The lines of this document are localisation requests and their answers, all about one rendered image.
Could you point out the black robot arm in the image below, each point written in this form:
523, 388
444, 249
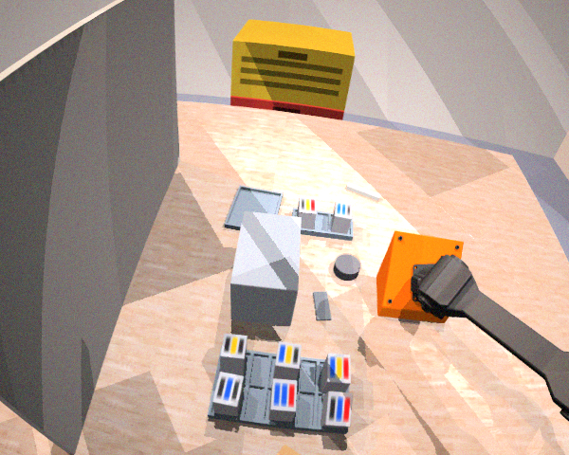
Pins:
448, 288

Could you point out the dark grey short cylinder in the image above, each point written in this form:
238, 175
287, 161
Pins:
346, 267

